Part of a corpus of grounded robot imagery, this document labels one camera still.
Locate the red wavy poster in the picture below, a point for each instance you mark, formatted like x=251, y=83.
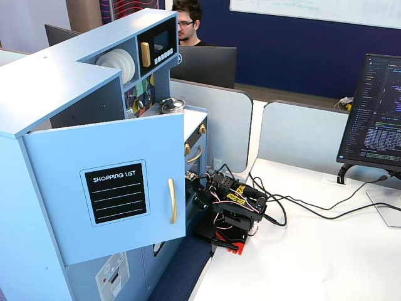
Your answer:
x=125, y=9

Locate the black toy microwave door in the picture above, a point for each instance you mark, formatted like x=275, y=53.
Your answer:
x=161, y=44

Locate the white power socket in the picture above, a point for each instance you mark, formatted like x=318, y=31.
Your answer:
x=218, y=164

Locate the red table clamp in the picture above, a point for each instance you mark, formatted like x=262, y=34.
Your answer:
x=237, y=247

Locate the white toy plate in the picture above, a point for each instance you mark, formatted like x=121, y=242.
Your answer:
x=110, y=60

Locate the blue toy kitchen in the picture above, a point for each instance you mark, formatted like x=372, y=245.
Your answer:
x=62, y=94

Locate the whiteboard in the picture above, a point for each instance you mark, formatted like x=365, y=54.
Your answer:
x=313, y=9

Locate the gold oven knob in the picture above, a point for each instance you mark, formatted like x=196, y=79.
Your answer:
x=202, y=128
x=187, y=148

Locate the dark monitor back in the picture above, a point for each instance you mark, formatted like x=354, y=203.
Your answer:
x=58, y=34

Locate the black monitor back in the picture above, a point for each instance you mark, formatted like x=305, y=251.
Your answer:
x=206, y=67

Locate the white plates stack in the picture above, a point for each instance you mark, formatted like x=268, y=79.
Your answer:
x=128, y=67

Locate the man with glasses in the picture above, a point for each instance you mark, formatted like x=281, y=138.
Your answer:
x=188, y=25

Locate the metal toy pot with lid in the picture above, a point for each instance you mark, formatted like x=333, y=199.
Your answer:
x=171, y=104

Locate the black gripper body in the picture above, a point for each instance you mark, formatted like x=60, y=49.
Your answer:
x=200, y=193

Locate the computer monitor showing code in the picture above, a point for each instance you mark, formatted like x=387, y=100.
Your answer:
x=376, y=109

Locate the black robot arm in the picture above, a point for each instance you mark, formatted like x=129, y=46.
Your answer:
x=241, y=203

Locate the yellow small object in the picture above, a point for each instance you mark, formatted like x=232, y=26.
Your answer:
x=348, y=107

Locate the silver monitor stand base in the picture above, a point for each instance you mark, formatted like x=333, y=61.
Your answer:
x=387, y=208

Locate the blue shopping list cabinet door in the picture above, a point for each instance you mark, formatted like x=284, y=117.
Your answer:
x=125, y=150

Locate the light blue desk divider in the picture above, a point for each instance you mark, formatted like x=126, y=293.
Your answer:
x=300, y=135
x=225, y=125

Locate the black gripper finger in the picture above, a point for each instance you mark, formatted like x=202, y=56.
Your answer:
x=198, y=203

